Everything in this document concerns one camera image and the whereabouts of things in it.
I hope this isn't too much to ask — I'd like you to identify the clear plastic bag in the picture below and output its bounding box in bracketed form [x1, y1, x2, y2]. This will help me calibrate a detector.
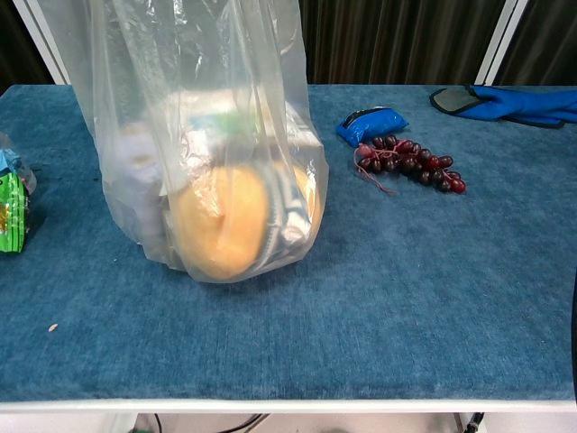
[38, 0, 329, 284]

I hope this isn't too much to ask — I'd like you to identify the white packet in bag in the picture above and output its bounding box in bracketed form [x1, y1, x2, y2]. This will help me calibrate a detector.
[170, 89, 324, 163]

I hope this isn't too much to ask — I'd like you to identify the green orange snack packet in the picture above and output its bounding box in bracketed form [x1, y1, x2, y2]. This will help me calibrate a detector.
[0, 133, 38, 254]

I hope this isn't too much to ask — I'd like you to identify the navy white striped item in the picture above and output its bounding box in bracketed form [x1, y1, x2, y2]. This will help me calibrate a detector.
[257, 173, 313, 268]

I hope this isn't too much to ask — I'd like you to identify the round yellow bread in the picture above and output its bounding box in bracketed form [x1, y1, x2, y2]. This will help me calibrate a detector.
[169, 162, 324, 279]

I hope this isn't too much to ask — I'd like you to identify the blue table cloth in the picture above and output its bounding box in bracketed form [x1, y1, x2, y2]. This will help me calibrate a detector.
[0, 83, 577, 402]

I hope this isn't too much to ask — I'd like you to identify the blue snack packet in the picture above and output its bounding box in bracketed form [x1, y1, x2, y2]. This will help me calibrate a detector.
[334, 106, 410, 148]

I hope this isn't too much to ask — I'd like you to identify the red grape bunch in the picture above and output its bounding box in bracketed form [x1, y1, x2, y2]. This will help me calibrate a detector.
[353, 134, 468, 196]

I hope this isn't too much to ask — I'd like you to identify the dark pleated curtain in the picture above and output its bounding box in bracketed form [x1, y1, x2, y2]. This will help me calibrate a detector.
[0, 0, 577, 87]

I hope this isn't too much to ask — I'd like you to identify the white frame post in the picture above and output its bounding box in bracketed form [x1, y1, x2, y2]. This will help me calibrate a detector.
[13, 0, 72, 86]
[475, 0, 531, 87]

